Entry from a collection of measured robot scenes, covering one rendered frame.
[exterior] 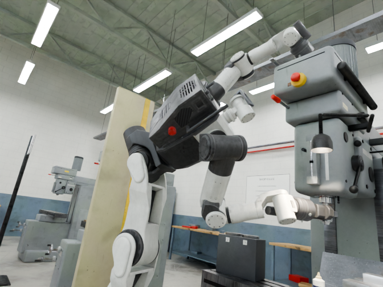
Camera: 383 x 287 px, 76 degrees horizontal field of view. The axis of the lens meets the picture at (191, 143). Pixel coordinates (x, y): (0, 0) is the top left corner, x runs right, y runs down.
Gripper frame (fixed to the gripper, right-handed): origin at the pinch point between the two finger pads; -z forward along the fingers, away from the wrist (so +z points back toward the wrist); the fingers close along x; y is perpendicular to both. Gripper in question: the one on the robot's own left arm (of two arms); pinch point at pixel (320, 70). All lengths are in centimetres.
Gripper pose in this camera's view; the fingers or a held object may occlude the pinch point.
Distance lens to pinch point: 142.0
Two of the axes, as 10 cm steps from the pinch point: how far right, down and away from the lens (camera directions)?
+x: 4.3, -2.1, -8.8
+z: -7.2, -6.7, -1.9
